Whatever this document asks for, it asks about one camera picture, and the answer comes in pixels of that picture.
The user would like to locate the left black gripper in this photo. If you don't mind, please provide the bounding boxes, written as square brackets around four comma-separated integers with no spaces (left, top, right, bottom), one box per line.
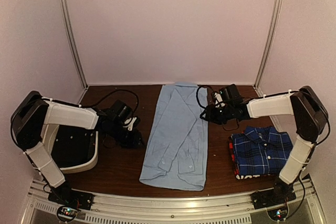
[109,121,145,148]

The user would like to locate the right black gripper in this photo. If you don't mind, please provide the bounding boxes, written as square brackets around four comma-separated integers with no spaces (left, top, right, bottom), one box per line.
[201,103,234,124]

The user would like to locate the light blue long sleeve shirt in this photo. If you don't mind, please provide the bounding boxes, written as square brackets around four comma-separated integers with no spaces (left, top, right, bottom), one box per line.
[139,82,208,191]

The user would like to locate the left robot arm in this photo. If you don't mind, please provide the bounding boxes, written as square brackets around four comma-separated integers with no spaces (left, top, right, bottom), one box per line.
[10,91,144,205]

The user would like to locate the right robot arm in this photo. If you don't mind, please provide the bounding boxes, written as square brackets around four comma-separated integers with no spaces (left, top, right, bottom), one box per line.
[200,84,330,204]

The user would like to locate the blue plaid folded shirt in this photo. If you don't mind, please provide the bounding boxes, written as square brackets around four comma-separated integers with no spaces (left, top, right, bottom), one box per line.
[231,126,293,175]

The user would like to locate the red black folded shirt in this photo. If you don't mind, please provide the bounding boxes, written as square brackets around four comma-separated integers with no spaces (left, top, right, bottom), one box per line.
[228,137,269,180]

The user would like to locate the white plastic bin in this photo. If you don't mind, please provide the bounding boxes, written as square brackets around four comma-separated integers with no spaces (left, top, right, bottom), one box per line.
[41,124,99,174]

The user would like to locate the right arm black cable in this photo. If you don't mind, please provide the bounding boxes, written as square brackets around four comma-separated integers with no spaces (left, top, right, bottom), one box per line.
[196,84,215,109]

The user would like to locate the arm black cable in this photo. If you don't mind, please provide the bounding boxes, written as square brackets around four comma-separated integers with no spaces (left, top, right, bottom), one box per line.
[10,90,140,148]
[196,84,215,109]

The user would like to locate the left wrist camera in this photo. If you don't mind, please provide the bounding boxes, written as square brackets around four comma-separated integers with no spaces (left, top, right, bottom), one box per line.
[123,116,140,131]

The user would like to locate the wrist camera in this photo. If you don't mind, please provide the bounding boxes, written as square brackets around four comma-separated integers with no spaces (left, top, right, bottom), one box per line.
[123,116,140,131]
[212,92,225,108]

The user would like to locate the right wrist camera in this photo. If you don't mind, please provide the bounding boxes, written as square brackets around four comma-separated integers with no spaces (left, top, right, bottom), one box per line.
[212,92,225,108]

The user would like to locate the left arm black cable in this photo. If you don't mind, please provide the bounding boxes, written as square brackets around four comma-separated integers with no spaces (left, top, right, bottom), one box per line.
[10,90,140,148]

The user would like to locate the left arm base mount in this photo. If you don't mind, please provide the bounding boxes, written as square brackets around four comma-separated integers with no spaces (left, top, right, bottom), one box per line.
[48,186,94,222]

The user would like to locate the aluminium front rail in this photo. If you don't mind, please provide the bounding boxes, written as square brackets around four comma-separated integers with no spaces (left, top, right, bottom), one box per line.
[19,178,327,223]

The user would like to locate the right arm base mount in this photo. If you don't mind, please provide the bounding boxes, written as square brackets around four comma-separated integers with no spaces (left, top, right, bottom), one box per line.
[251,182,296,222]

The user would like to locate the right aluminium frame post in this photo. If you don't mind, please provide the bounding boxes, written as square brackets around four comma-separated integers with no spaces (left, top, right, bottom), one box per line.
[254,0,283,91]

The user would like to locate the aluminium frame post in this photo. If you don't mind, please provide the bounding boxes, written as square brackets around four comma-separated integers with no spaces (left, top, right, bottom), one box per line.
[254,0,283,91]
[59,0,88,89]

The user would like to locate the left aluminium frame post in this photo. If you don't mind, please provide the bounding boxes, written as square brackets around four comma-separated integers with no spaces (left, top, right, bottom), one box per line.
[59,0,88,89]

